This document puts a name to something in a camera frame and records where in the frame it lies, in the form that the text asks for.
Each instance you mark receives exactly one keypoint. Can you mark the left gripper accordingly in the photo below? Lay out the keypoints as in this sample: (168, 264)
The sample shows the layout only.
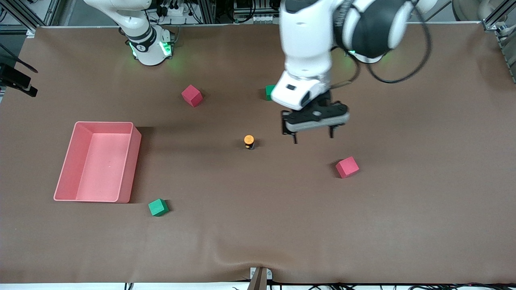
(325, 98)

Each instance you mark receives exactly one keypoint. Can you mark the black button with orange cap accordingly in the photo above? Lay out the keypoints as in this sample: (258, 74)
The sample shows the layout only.
(249, 139)

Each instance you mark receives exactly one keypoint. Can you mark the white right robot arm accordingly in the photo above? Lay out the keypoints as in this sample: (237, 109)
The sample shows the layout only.
(149, 52)

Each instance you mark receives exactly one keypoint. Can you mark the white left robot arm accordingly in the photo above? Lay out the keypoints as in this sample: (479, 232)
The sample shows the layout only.
(306, 36)

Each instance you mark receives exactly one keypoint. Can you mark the green foam cube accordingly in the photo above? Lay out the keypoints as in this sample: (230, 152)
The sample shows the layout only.
(158, 208)
(269, 92)

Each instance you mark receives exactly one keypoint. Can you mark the pink foam cube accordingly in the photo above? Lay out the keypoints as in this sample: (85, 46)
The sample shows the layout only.
(191, 96)
(347, 167)

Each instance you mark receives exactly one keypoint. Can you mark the white terminal strip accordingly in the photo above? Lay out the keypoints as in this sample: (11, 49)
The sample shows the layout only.
(258, 18)

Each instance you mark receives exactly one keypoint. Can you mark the pink plastic tray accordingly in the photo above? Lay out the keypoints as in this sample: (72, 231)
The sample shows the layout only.
(100, 169)

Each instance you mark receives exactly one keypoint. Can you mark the white power strip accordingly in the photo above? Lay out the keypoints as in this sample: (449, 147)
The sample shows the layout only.
(173, 10)

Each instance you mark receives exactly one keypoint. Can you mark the aluminium frame rail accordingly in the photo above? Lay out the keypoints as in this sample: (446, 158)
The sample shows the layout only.
(24, 18)
(494, 23)

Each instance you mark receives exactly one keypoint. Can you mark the metal table edge bracket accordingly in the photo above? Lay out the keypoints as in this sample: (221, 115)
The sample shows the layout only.
(260, 278)

